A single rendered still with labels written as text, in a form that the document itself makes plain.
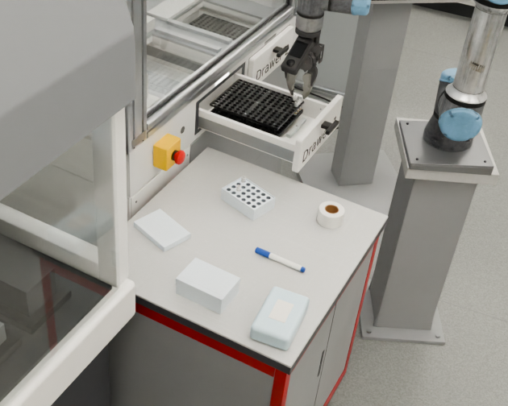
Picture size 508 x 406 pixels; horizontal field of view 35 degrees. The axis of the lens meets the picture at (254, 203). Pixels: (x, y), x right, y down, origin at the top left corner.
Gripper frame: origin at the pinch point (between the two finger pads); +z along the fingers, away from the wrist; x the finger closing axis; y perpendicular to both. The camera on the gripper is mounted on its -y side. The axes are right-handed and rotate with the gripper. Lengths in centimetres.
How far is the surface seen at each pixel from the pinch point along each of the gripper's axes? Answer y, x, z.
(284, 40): 34.1, 20.7, 3.6
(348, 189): 82, 4, 90
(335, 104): 4.1, -10.6, 1.9
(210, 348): -75, -16, 27
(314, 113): 6.7, -3.3, 8.9
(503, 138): 171, -44, 95
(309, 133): -14.3, -10.5, 1.8
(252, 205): -35.5, -5.3, 15.3
